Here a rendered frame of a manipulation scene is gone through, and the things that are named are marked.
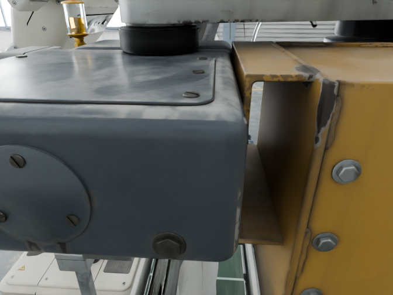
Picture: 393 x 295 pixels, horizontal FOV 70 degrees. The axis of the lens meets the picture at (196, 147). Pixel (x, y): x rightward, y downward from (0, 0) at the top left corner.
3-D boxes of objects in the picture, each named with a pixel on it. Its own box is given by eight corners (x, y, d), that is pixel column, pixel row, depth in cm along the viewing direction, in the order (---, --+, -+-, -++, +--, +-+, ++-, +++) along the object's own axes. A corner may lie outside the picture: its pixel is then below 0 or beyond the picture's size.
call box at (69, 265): (72, 247, 79) (68, 230, 76) (100, 249, 78) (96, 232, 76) (58, 271, 72) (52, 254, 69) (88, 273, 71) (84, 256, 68)
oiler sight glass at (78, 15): (73, 32, 39) (68, 3, 37) (90, 32, 39) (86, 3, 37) (64, 33, 37) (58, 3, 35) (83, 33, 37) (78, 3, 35)
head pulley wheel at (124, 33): (133, 44, 37) (130, 23, 36) (200, 44, 37) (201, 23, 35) (109, 54, 29) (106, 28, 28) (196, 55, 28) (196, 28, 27)
